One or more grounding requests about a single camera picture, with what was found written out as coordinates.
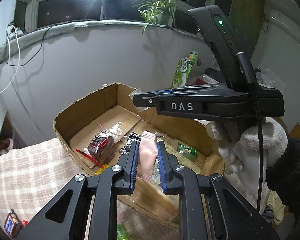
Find black patterned candy packet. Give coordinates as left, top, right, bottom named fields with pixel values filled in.
left=119, top=132, right=141, bottom=155

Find pink snack packet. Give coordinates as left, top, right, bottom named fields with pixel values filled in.
left=139, top=131, right=158, bottom=182

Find small green snack packet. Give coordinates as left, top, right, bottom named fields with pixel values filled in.
left=177, top=143, right=197, bottom=160

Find dark candy red ties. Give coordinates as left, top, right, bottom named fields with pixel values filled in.
left=76, top=124, right=122, bottom=170

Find Snickers bar Chinese label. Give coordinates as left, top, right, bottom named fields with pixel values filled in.
left=4, top=211, right=24, bottom=239

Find yellow candy packet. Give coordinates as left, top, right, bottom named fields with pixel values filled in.
left=95, top=164, right=109, bottom=175

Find rice cracker pack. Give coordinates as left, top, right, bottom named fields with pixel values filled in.
left=136, top=139, right=185, bottom=223

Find black sleeved right forearm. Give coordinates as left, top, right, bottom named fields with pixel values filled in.
left=266, top=132, right=300, bottom=239

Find white gloved right hand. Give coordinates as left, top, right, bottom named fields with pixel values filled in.
left=206, top=117, right=289, bottom=176

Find green paper gift bag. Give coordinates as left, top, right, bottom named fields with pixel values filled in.
left=171, top=51, right=198, bottom=88

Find cardboard box tray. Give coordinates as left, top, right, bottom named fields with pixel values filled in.
left=53, top=82, right=225, bottom=228

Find plaid pink tablecloth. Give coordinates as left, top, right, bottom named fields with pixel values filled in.
left=0, top=137, right=180, bottom=240

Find potted spider plant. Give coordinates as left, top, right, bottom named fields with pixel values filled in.
left=133, top=0, right=190, bottom=34

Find white air conditioner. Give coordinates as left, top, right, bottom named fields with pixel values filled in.
left=269, top=9, right=300, bottom=44

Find grey windowsill cloth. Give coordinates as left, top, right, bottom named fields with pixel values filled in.
left=0, top=19, right=206, bottom=65

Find white power strip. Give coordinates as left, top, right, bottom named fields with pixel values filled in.
left=6, top=23, right=23, bottom=39

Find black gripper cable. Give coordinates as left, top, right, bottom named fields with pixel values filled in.
left=255, top=97, right=266, bottom=213

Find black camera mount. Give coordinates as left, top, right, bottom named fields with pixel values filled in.
left=189, top=5, right=257, bottom=92

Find black power cable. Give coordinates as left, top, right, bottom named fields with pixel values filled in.
left=5, top=23, right=56, bottom=68

